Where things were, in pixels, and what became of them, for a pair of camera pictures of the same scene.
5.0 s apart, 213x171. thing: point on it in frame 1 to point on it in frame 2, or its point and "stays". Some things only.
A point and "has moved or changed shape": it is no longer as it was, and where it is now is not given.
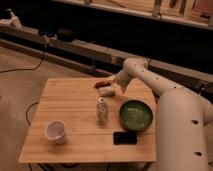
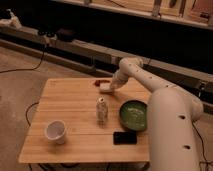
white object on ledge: x=13 y=21 stays
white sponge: x=107 y=91 has moved or changed shape
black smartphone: x=125 y=138 stays
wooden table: x=89 y=120 stays
